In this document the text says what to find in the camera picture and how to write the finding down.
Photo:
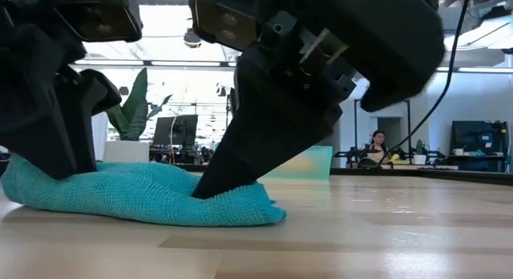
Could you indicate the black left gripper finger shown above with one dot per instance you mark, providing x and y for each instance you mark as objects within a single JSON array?
[
  {"x": 90, "y": 94},
  {"x": 32, "y": 102}
]

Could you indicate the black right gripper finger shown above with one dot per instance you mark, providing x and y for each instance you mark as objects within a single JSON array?
[{"x": 268, "y": 126}]

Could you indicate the teal microfiber towel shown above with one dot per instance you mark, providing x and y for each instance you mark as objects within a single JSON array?
[{"x": 140, "y": 191}]

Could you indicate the teal translucent plastic basket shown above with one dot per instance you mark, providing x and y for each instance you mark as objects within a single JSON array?
[{"x": 308, "y": 162}]

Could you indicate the white building column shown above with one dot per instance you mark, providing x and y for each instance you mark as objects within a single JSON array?
[{"x": 99, "y": 134}]

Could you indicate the green snake plant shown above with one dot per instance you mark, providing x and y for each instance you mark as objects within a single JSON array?
[{"x": 134, "y": 110}]

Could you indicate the white round plant pot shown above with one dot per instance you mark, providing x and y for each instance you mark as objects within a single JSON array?
[{"x": 126, "y": 151}]

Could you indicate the long ceiling light bar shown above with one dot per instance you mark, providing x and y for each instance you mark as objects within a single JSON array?
[{"x": 160, "y": 63}]

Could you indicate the black computer monitor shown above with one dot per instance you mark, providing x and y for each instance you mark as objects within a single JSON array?
[{"x": 176, "y": 130}]

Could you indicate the person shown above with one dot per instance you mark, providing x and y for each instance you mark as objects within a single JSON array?
[{"x": 377, "y": 144}]

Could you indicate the white paper cup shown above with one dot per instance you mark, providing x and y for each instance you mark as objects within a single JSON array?
[{"x": 419, "y": 159}]

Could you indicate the white mug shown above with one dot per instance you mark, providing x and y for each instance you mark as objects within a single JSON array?
[{"x": 458, "y": 151}]

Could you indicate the dark monitor with stickers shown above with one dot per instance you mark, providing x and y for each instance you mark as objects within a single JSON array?
[{"x": 477, "y": 136}]

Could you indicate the dark office desk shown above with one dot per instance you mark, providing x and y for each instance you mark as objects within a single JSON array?
[{"x": 477, "y": 162}]

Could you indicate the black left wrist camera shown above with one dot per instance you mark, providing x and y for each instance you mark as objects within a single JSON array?
[{"x": 100, "y": 14}]

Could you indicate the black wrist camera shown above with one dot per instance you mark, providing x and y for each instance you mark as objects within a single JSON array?
[
  {"x": 228, "y": 22},
  {"x": 100, "y": 14}
]

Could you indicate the black metal rig frame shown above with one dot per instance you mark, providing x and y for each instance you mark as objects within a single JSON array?
[{"x": 408, "y": 126}]

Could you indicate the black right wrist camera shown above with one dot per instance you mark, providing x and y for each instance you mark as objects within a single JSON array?
[{"x": 228, "y": 22}]

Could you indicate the black aluminium table frame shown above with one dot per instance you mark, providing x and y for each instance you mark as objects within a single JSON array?
[{"x": 441, "y": 175}]

